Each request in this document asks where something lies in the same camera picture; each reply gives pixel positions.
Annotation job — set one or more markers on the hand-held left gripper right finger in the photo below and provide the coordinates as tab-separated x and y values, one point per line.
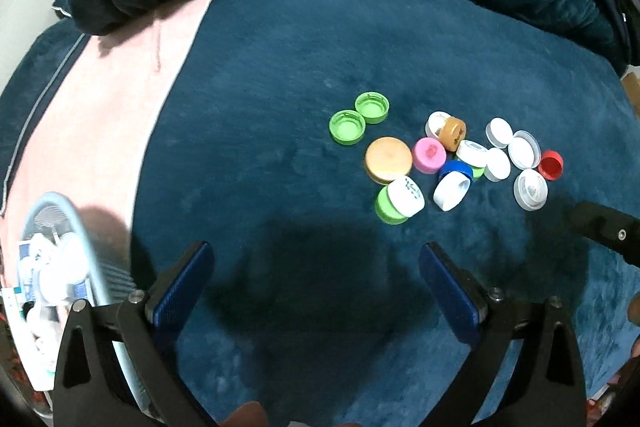
447	292

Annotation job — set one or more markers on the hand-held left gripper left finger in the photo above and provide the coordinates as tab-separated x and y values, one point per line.
182	287

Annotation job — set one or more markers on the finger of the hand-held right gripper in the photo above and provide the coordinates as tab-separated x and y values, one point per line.
605	227

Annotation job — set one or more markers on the white cap with grey inside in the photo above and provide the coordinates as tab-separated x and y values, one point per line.
530	189

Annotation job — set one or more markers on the person's right hand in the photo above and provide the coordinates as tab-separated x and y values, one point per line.
635	307

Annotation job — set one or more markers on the person's left hand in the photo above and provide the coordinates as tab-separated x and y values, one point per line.
247	414

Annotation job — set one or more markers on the light blue plastic basket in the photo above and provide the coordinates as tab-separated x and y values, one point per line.
115	279

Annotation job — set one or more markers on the red bottle cap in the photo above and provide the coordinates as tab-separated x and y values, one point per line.
551	165

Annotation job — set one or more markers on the green bottle cap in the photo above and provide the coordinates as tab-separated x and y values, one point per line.
386	211
347	127
478	173
371	108

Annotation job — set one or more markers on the white printed bottle cap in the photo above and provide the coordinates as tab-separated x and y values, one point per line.
407	196
471	152

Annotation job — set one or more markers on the large white lid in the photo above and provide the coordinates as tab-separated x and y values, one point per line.
524	149

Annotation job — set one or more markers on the white round container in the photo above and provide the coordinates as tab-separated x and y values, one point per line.
50	282
72	252

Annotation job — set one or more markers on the blue bottle cap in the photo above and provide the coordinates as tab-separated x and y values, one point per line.
452	167

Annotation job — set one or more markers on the pink bottle cap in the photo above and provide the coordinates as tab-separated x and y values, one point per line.
429	155

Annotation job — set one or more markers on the cardboard box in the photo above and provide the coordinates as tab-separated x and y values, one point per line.
631	89

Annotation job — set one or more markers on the tan flat lid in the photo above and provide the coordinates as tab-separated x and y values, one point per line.
388	159

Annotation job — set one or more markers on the brown printed bottle cap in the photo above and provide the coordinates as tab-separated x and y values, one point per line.
452	131

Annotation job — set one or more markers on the pink bed sheet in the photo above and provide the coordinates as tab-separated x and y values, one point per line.
100	107

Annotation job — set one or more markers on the blue plush blanket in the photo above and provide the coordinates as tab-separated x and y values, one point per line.
275	107

